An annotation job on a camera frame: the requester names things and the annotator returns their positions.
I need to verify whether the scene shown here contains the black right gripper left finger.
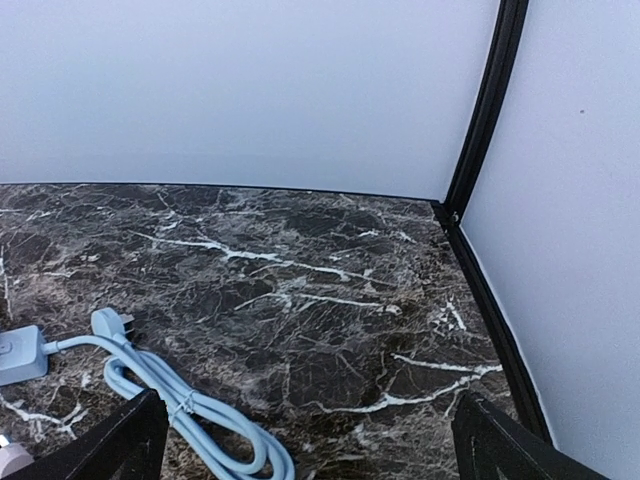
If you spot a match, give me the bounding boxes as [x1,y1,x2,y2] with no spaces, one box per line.
[9,389,168,480]

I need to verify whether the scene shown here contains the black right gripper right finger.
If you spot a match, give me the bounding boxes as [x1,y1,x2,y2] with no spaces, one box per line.
[452,392,603,480]

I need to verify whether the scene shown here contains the blue power strip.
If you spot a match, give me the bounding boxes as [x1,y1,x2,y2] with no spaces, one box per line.
[0,325,48,386]

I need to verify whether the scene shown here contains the blue power strip cable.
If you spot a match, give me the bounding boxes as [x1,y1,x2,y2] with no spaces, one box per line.
[42,308,297,480]

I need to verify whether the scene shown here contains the white pink coiled cable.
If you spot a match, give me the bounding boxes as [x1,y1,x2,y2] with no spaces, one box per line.
[0,434,34,469]

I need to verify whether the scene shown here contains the right black frame post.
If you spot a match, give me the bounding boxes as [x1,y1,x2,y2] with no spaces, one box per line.
[444,0,529,225]

